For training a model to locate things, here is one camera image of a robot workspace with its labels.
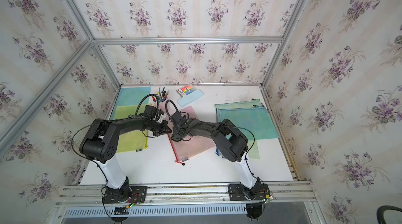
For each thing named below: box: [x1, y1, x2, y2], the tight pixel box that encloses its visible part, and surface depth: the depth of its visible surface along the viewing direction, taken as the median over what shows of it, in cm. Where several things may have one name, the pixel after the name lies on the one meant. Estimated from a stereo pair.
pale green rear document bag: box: [214, 98, 265, 110], surface depth 111 cm
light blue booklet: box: [176, 88, 205, 108], surface depth 113 cm
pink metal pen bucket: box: [151, 92, 169, 110], surface depth 100 cm
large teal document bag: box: [216, 106, 279, 141], surface depth 103 cm
